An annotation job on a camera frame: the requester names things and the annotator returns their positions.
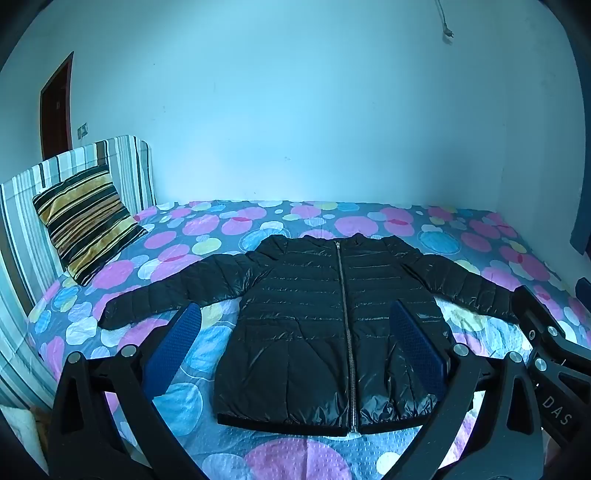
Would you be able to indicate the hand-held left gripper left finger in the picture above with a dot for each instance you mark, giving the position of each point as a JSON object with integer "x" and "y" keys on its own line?
{"x": 176, "y": 340}

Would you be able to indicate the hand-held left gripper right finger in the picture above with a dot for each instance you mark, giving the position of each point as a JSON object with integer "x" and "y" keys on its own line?
{"x": 415, "y": 342}

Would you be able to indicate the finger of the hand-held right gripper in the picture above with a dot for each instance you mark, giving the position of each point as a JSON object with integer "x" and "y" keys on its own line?
{"x": 542, "y": 318}

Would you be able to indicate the black puffer jacket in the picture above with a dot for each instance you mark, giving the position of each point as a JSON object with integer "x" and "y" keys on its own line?
{"x": 300, "y": 323}

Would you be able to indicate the dark blue cloth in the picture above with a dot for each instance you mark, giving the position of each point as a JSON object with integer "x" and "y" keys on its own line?
{"x": 582, "y": 230}

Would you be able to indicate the striped pillow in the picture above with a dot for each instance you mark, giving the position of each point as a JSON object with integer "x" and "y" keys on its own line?
{"x": 87, "y": 221}

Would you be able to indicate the bed with circle-print sheet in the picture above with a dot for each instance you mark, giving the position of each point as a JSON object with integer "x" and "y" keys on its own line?
{"x": 295, "y": 461}

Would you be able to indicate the white cloth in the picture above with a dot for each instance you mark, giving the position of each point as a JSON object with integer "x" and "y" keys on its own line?
{"x": 21, "y": 429}

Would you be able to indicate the striped headboard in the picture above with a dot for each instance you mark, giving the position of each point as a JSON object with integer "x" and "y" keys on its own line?
{"x": 18, "y": 221}

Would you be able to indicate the brown wooden door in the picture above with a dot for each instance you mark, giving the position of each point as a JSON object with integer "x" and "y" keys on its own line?
{"x": 55, "y": 115}

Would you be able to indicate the wall switch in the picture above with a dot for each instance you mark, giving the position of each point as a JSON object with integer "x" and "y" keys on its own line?
{"x": 83, "y": 130}

